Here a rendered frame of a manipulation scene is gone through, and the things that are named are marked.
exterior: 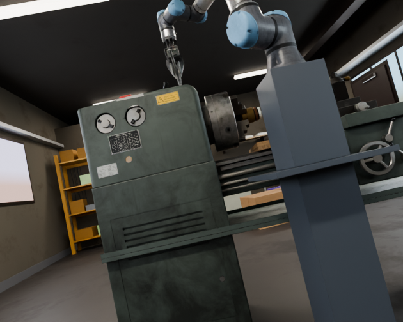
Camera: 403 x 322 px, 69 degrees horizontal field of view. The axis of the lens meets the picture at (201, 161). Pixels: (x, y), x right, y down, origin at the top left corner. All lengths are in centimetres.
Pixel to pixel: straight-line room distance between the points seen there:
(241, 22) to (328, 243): 79
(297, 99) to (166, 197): 72
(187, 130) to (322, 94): 61
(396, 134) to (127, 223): 130
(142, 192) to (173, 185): 15
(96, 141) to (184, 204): 52
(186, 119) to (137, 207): 47
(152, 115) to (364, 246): 101
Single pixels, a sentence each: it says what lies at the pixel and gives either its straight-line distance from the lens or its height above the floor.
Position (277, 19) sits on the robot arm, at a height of 129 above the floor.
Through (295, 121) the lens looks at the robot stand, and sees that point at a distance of 106.
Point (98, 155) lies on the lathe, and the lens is 148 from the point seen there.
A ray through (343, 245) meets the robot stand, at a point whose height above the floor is 47.
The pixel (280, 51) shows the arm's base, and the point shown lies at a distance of 118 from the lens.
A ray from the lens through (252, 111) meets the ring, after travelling 164.
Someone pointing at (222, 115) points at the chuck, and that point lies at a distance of 150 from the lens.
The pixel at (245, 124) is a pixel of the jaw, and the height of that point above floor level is 103.
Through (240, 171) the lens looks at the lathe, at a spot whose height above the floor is 79.
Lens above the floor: 76
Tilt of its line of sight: 5 degrees up
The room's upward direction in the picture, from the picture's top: 13 degrees counter-clockwise
